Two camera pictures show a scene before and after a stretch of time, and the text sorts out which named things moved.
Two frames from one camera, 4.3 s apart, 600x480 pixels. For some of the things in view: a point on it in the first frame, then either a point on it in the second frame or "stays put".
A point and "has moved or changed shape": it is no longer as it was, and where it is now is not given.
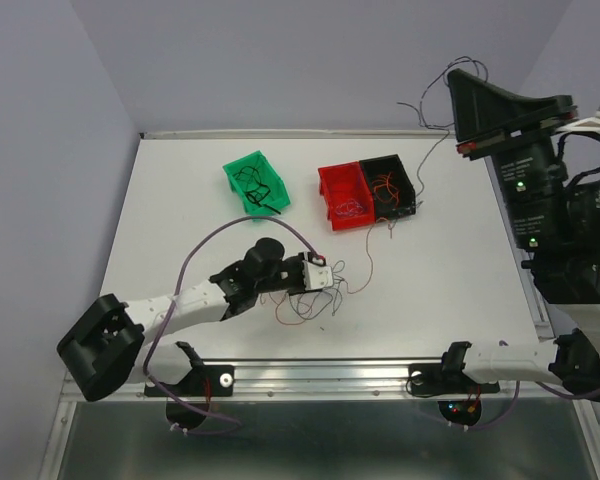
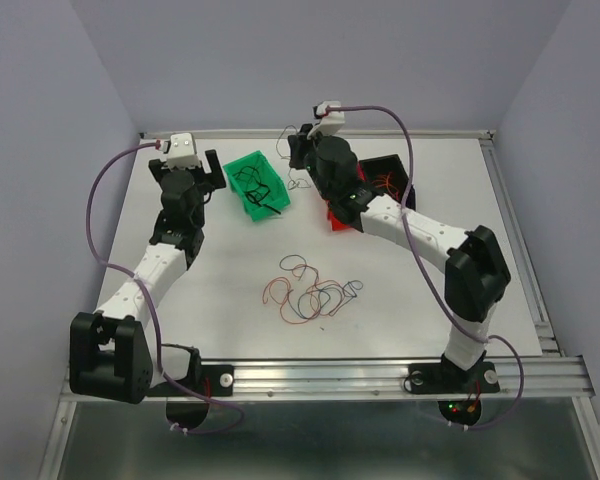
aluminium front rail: x=357 y=380 stays put
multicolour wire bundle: x=296 y=307 has moved or changed shape
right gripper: x=483 y=109 to x=297 y=144
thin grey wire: x=446 y=127 to x=293 y=184
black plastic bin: x=393 y=192 stays put
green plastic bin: x=257 y=182 stays put
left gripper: x=298 y=261 to x=215 y=177
